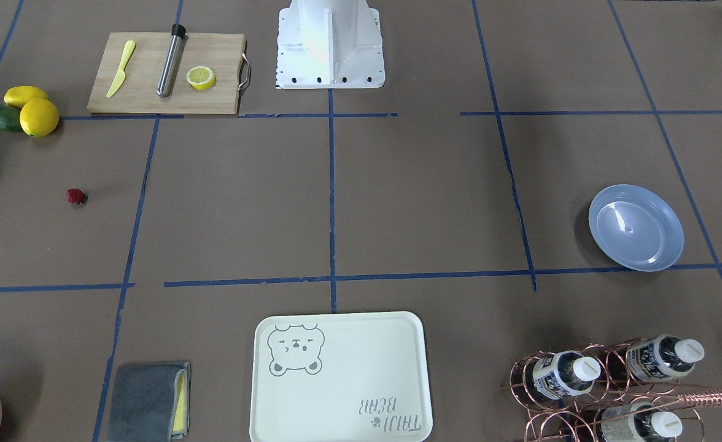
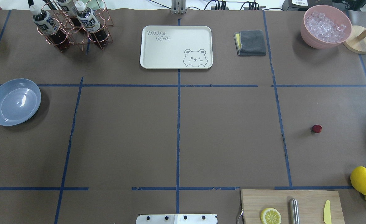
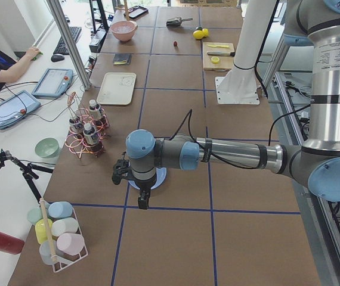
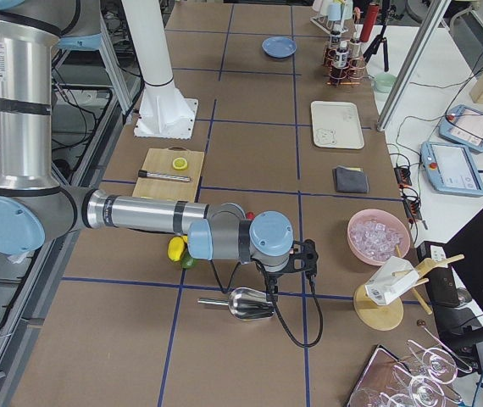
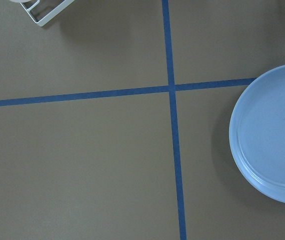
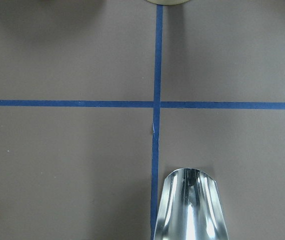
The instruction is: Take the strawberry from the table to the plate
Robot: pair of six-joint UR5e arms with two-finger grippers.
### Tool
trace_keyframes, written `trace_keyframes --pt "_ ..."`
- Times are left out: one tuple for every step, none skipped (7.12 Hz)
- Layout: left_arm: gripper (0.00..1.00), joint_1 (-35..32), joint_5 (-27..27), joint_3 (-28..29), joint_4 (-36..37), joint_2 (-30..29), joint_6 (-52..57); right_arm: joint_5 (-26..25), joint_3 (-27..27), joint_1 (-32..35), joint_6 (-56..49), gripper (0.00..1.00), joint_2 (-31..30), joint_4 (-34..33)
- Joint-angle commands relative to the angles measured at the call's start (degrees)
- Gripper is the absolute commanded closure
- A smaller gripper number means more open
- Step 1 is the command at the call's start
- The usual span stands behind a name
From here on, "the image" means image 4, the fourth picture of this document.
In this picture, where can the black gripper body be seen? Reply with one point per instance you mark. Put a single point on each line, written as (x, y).
(272, 275)

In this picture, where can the blue plastic plate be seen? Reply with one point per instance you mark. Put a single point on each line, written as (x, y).
(279, 47)

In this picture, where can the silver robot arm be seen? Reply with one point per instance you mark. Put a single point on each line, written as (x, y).
(35, 208)

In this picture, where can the pink bowl of ice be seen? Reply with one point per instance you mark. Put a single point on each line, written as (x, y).
(375, 235)

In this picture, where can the metal scoop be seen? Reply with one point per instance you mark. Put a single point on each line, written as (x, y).
(244, 303)

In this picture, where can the grey folded cloth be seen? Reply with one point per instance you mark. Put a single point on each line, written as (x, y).
(350, 181)

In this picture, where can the white paper carton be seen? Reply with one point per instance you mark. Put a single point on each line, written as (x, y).
(391, 280)

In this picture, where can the wooden cup tree stand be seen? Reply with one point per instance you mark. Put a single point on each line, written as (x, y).
(388, 317)

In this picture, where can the green lime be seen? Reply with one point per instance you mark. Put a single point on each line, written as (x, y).
(187, 261)

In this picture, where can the yellow lemon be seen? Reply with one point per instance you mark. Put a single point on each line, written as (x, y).
(176, 248)

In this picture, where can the cream bear tray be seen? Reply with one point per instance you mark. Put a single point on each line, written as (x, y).
(336, 125)

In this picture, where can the lemon half slice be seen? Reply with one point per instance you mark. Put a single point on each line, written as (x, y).
(179, 163)

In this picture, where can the wooden cutting board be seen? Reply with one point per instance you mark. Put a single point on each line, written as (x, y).
(159, 160)

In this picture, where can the near teach pendant tablet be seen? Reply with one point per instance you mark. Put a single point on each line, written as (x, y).
(450, 169)

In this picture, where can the teach pendant tablet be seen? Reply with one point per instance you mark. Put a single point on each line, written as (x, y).
(450, 169)
(464, 125)

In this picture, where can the clear wine glasses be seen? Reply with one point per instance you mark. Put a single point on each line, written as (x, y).
(423, 377)

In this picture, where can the mint green bowl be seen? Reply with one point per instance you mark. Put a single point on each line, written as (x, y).
(384, 82)

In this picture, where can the far teach pendant tablet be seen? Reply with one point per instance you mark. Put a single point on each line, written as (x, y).
(464, 125)

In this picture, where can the red cylinder bottle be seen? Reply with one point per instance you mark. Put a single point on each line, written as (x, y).
(369, 21)

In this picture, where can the steel handled knife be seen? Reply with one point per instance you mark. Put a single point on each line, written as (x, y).
(161, 176)

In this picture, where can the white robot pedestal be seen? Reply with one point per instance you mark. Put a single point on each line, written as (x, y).
(163, 112)

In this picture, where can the copper wire bottle rack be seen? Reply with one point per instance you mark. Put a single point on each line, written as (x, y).
(343, 58)

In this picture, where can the white wire cup rack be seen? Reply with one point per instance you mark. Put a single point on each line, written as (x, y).
(332, 15)

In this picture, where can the black camera tripod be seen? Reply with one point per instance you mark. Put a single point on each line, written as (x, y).
(380, 39)

